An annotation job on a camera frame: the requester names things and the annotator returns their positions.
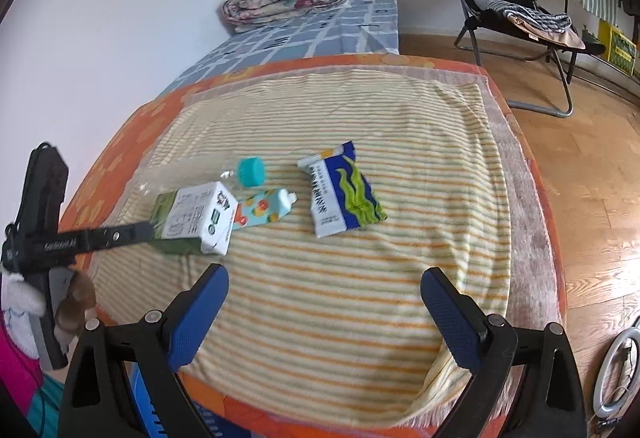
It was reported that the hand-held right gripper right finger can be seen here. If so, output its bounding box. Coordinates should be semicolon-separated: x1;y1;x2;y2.
420;267;587;438

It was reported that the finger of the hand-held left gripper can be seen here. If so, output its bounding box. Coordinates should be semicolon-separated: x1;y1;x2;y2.
80;220;156;253

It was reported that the blue plastic basket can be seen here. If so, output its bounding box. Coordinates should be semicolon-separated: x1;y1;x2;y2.
127;362;167;438

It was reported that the blue plaid bed sheet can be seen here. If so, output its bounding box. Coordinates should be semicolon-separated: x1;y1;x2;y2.
155;0;401;96

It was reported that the colourful toothpaste tube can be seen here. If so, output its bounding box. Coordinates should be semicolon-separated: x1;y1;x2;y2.
232;187;297;231

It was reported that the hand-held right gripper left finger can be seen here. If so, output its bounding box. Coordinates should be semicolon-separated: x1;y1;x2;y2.
59;263;231;438

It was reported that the blue white snack packet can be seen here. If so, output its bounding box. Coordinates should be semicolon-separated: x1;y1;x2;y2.
297;141;388;239

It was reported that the grey striped cloth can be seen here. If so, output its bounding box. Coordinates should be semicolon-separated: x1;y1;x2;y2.
472;0;573;34

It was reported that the beige garment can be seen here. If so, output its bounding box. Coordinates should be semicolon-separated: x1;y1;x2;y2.
505;15;586;51

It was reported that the clear bottle with teal cap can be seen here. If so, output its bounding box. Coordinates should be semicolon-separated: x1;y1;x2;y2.
134;157;267;199

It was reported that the white ring light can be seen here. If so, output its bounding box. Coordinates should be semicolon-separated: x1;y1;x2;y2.
592;325;640;419

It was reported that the yellow plastic crate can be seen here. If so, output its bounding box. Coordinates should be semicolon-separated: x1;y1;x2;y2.
598;20;638;76

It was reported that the yellow striped blanket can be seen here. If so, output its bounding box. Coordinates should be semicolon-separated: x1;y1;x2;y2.
92;70;513;426

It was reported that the person's left hand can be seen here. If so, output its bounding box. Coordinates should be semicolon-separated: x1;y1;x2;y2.
54;272;97;336

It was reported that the green milk carton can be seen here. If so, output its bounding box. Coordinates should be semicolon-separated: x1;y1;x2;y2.
149;181;239;257

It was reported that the pink garment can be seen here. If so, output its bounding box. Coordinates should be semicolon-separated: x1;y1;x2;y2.
0;318;46;438

